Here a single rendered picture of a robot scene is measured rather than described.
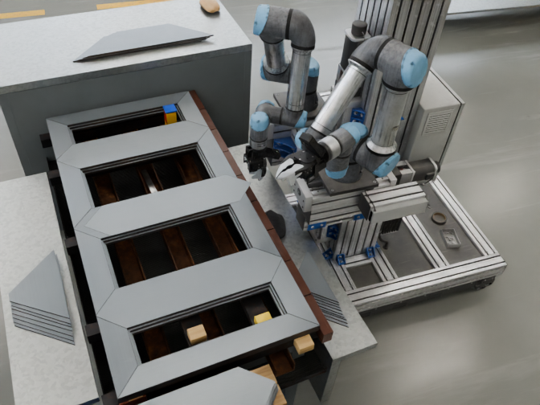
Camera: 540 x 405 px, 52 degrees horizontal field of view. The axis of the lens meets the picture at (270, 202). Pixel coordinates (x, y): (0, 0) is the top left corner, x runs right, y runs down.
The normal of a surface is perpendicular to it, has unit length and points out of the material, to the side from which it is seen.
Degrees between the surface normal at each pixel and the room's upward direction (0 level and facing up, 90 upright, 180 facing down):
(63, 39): 0
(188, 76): 90
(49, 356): 0
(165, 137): 0
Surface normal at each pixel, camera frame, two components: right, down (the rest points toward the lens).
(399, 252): 0.06, -0.69
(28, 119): 0.40, 0.68
